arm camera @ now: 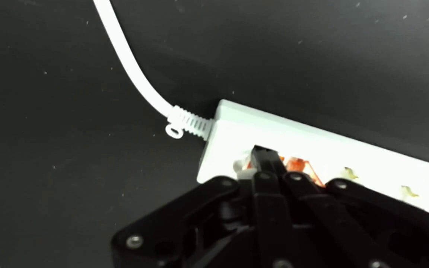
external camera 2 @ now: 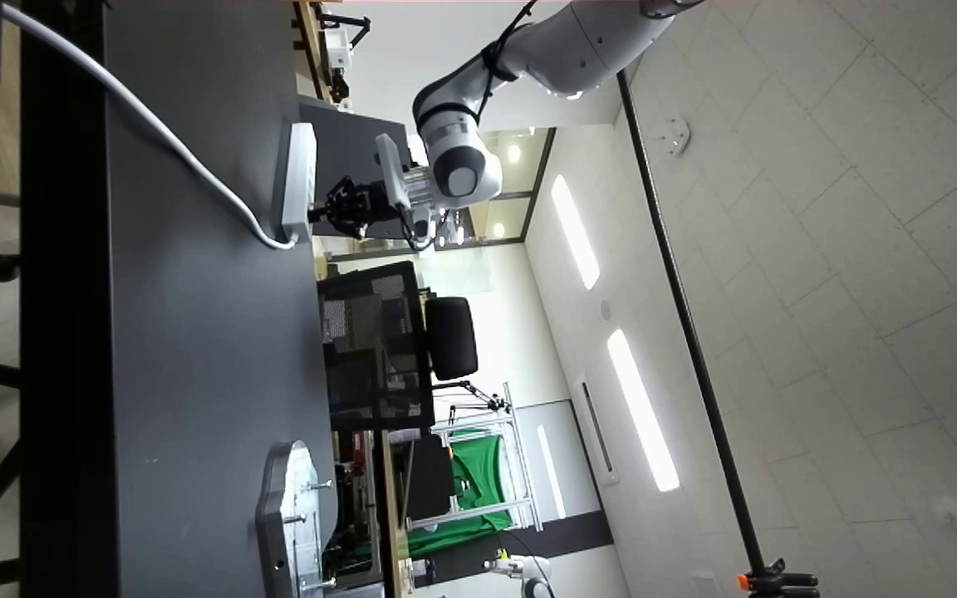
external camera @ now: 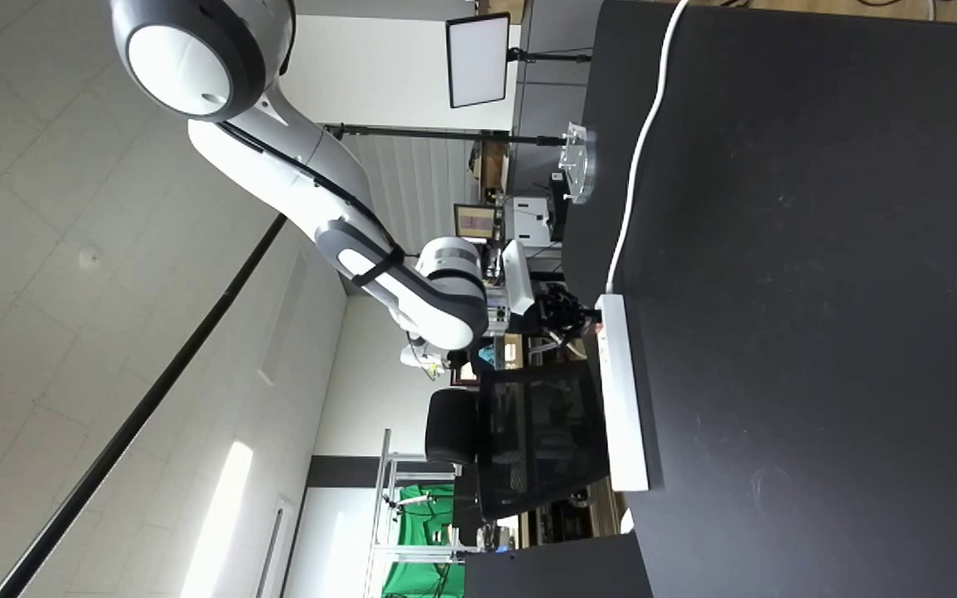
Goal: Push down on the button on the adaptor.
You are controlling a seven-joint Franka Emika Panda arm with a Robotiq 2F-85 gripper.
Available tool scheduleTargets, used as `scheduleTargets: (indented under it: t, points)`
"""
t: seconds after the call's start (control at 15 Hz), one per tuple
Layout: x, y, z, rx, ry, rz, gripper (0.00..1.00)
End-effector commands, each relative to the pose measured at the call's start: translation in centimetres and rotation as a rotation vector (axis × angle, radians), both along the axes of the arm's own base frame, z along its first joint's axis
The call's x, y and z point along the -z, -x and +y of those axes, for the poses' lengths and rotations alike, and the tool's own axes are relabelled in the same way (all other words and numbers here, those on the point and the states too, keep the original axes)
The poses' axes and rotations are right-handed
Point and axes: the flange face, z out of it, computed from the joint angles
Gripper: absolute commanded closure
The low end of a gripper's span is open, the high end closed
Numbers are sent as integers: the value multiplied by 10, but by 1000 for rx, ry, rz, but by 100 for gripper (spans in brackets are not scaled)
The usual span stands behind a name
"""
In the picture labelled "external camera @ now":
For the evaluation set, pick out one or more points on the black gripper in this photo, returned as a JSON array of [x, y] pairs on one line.
[[551, 307]]

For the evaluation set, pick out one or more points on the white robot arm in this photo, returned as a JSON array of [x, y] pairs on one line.
[[315, 183]]

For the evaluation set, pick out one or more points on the white power strip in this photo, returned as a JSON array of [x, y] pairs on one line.
[[623, 394]]

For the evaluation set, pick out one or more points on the black office chair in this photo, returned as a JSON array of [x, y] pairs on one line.
[[449, 443]]

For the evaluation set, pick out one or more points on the rectangular white light panel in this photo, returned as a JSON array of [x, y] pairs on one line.
[[479, 60]]

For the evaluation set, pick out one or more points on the green bin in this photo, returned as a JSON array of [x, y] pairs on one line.
[[412, 540]]

